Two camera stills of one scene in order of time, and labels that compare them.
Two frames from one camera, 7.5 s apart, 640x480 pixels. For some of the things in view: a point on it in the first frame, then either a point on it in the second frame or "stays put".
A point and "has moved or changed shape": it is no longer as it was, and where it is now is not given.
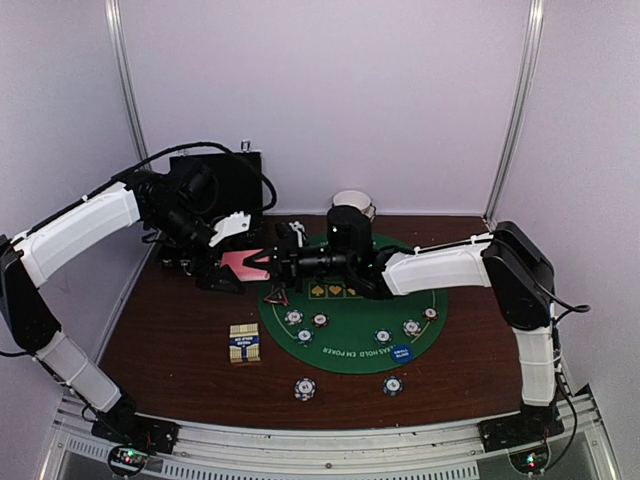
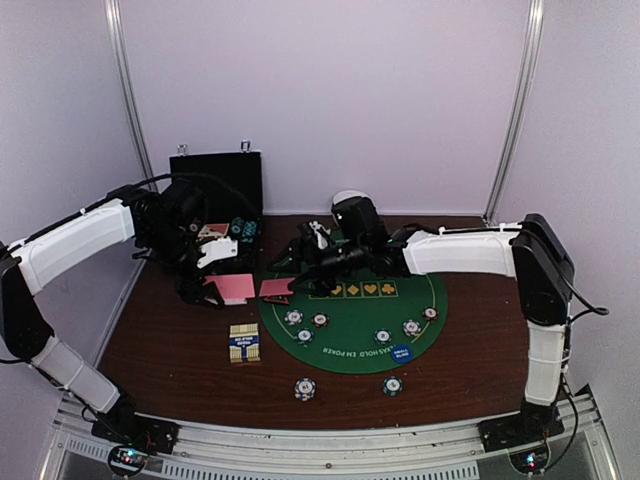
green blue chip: (305, 336) stays put
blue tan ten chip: (294, 317) stays put
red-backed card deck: (235, 261) has moved or changed shape
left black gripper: (207, 278) -> (189, 293)
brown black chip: (430, 314) stays put
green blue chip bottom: (382, 336) stays put
